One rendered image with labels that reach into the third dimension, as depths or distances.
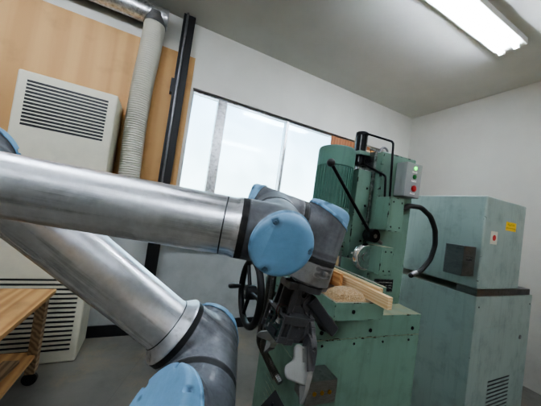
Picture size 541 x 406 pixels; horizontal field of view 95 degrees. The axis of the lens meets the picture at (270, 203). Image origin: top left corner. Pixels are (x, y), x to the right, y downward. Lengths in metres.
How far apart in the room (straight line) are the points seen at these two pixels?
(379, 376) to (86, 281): 1.14
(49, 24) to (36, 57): 0.26
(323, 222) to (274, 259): 0.19
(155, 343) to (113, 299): 0.12
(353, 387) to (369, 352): 0.14
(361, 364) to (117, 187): 1.11
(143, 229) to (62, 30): 2.37
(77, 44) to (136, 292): 2.22
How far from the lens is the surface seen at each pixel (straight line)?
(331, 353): 1.13
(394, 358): 1.36
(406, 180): 1.30
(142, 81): 2.28
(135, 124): 2.19
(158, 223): 0.34
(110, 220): 0.36
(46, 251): 0.59
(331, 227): 0.50
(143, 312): 0.58
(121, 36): 2.61
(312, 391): 1.05
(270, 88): 2.75
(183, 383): 0.49
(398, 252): 1.38
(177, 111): 2.33
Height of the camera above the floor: 1.16
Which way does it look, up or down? 2 degrees up
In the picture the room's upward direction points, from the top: 8 degrees clockwise
